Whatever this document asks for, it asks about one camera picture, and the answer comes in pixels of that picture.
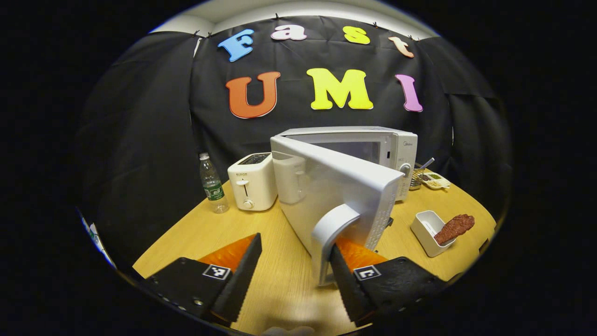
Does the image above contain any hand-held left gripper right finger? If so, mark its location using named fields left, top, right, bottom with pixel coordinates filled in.
left=329, top=236, right=448, bottom=327

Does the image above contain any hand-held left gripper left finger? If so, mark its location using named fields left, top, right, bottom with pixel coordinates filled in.
left=140, top=232, right=263, bottom=327

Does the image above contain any white microwave oven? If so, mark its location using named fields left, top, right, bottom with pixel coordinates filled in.
left=270, top=126, right=418, bottom=287

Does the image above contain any brown meat piece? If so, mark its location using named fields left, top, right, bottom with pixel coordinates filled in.
left=434, top=214, right=475, bottom=246

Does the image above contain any white rectangular dish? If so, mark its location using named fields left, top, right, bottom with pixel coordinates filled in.
left=410, top=210, right=460, bottom=258

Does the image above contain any clear plastic water bottle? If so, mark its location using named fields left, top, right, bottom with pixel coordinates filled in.
left=199, top=152, right=230, bottom=214

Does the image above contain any white toaster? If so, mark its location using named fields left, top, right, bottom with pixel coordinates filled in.
left=227, top=152, right=278, bottom=211

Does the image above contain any white divided dish of beans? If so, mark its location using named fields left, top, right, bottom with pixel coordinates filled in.
left=422, top=171, right=451, bottom=190

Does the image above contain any black backdrop cloth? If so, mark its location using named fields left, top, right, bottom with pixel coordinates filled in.
left=77, top=14, right=514, bottom=273

